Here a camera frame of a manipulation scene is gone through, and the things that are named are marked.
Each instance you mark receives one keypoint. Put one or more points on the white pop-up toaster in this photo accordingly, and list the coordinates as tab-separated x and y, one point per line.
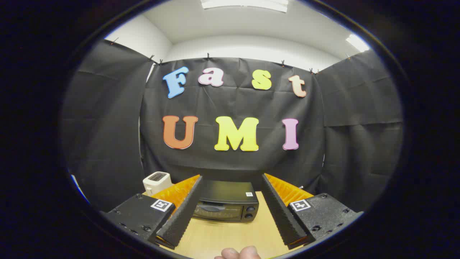
155	181

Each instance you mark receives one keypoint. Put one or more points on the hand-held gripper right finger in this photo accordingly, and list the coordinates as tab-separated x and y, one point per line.
282	212

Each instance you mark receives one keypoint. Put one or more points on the long ceiling light panel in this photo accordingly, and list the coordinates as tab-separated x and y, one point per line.
244	4

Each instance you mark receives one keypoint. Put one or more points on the small ceiling light panel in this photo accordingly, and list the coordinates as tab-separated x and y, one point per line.
357	43

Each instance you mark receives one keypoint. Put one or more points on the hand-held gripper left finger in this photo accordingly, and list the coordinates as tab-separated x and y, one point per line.
183	212

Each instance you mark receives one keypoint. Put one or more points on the black toaster oven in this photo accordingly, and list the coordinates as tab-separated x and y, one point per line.
226	196

